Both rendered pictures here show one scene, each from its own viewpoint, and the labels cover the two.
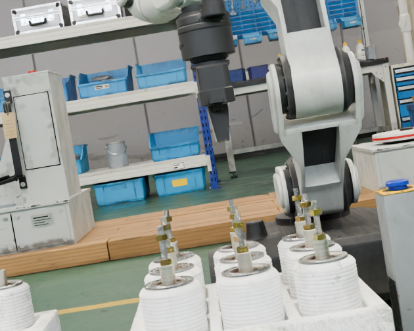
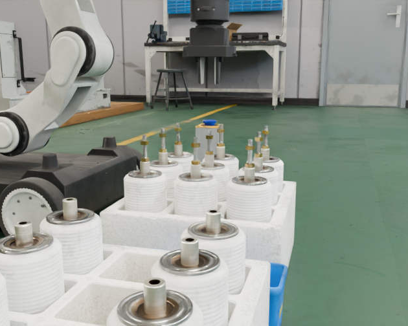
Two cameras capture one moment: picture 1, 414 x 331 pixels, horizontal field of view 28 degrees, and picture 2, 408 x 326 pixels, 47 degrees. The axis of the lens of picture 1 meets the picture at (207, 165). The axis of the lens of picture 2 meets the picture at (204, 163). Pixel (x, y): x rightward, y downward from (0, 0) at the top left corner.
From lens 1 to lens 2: 1.49 m
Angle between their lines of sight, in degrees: 74
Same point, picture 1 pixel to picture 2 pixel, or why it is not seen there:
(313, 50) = (96, 28)
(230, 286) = (272, 177)
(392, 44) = not seen: outside the picture
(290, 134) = (72, 88)
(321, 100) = (102, 66)
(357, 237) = (107, 162)
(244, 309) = (275, 191)
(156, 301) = (268, 191)
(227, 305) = not seen: hidden behind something
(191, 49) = (222, 13)
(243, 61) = not seen: outside the picture
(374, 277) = (115, 188)
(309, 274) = (278, 167)
